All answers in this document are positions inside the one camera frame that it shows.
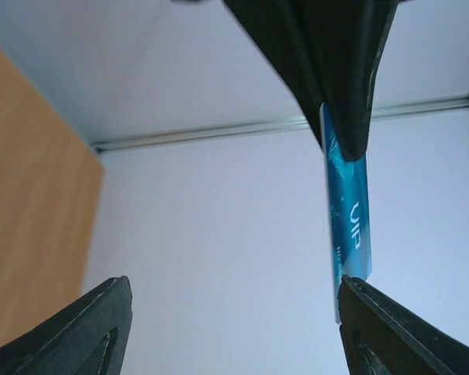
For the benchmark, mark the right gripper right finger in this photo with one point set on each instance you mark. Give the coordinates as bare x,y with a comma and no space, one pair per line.
380,336

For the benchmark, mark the left corner aluminium post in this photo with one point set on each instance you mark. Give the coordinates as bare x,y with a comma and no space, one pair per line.
385,112

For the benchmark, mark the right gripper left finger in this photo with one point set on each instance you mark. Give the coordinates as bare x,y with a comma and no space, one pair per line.
89,336

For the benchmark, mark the blue VIP card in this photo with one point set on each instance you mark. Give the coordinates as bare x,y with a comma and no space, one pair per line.
348,207

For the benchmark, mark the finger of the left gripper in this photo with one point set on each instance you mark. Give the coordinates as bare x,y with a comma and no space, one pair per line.
346,41
278,31

